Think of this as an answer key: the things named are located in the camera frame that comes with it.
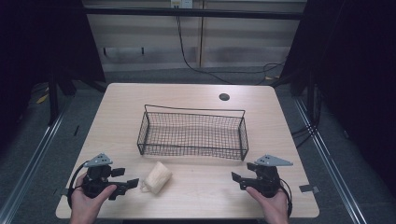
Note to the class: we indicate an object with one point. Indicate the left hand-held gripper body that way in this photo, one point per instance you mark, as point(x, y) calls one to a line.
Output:
point(96, 182)

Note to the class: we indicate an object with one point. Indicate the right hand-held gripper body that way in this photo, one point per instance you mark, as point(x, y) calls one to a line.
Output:
point(267, 182)

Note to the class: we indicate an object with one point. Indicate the person's right hand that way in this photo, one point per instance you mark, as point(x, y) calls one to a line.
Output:
point(275, 208)

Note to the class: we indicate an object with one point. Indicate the person's left hand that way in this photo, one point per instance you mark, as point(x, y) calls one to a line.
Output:
point(83, 207)

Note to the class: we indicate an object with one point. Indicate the grey tape strip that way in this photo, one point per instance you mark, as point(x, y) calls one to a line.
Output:
point(308, 188)

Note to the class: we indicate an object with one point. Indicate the small black floor marker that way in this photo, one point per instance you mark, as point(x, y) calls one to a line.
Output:
point(76, 130)

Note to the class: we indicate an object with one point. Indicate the black table grommet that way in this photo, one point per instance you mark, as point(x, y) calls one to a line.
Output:
point(224, 96)

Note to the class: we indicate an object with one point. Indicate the black metal stand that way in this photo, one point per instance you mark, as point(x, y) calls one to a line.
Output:
point(53, 99)

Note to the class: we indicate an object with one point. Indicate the yellow tape strip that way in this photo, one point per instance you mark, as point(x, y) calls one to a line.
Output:
point(42, 98)

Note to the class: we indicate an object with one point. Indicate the dark curtain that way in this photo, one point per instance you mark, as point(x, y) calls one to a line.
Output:
point(37, 46)
point(358, 77)

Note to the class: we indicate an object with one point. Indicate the black horizontal bar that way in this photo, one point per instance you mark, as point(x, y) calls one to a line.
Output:
point(186, 13)

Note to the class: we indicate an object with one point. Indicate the metal floor rail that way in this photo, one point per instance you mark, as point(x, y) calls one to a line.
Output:
point(330, 168)
point(34, 158)

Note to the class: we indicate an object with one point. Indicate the white wall socket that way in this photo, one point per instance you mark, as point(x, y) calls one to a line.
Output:
point(181, 3)

